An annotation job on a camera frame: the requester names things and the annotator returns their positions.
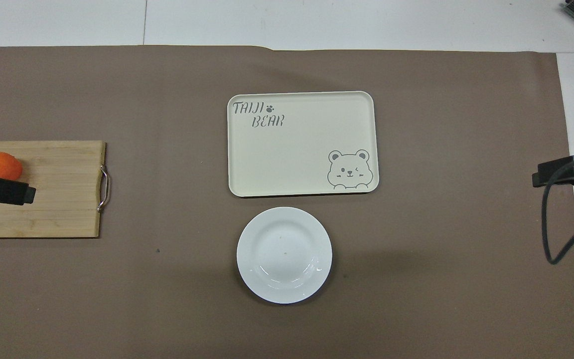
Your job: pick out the white round plate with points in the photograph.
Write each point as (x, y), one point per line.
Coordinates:
(284, 257)

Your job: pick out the cream tray with bear print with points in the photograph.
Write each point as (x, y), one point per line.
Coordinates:
(297, 149)

